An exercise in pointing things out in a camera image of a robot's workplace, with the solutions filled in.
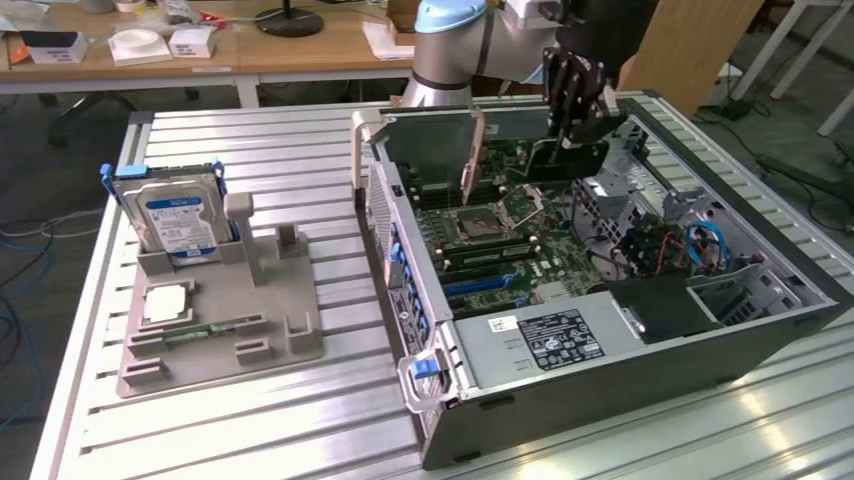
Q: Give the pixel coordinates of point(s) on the RAM stick with black chips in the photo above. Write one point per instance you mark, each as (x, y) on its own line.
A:
(490, 254)

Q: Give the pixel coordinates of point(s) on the blue expansion slot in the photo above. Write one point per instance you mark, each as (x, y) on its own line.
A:
(481, 284)

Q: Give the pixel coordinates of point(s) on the small white labelled box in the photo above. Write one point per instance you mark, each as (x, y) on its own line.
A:
(192, 44)

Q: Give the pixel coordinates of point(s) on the white table frame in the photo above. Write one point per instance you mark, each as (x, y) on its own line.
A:
(794, 40)

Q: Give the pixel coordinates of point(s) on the open black PC case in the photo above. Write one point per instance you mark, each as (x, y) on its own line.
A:
(601, 400)

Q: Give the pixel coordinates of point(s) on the gray cup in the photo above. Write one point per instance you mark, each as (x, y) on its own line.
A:
(98, 5)

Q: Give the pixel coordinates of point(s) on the CPU socket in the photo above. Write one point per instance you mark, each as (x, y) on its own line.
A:
(482, 222)

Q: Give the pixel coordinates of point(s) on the graphics card with metal bracket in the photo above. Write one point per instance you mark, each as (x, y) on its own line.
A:
(507, 160)

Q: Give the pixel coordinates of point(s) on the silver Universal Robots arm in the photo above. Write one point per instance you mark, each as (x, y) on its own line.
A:
(454, 45)

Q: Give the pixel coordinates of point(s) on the green RAM stick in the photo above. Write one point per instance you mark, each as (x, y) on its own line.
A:
(201, 331)

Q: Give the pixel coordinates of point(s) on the CPU chip silver lid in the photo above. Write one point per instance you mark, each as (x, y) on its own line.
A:
(166, 305)

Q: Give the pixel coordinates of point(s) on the silver chipset heatsink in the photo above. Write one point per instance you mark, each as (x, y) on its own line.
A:
(550, 292)

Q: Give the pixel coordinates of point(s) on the blue case latch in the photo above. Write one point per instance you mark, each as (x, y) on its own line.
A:
(422, 371)

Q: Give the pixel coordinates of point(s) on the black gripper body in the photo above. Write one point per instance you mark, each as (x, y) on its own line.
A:
(601, 25)

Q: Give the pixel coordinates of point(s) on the green motherboard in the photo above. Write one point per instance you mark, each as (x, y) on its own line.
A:
(554, 260)

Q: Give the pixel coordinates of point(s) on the white box with black lid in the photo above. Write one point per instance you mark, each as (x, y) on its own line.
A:
(56, 47)

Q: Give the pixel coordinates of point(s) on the metal disk bay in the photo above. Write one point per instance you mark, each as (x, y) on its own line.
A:
(748, 295)

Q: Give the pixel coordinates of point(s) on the black round lamp base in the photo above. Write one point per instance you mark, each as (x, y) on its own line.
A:
(290, 22)

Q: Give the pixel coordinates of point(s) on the stack of white papers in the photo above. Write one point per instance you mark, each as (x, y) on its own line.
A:
(387, 42)

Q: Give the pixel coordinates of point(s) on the wooden desk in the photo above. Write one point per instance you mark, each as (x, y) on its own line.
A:
(80, 70)
(321, 55)

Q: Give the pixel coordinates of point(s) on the gray parts rack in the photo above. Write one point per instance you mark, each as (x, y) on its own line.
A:
(221, 360)

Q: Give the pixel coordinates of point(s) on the metal socket cover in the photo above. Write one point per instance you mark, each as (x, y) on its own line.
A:
(523, 205)

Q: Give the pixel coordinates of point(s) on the wooden cabinet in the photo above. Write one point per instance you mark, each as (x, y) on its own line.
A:
(694, 50)

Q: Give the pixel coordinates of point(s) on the hard disk in blue caddy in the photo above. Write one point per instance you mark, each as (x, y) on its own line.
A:
(175, 225)

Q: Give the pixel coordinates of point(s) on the black power adapter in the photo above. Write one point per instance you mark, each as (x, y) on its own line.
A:
(737, 110)

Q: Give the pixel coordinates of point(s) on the gray power supply unit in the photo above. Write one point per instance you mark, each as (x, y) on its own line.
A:
(534, 340)

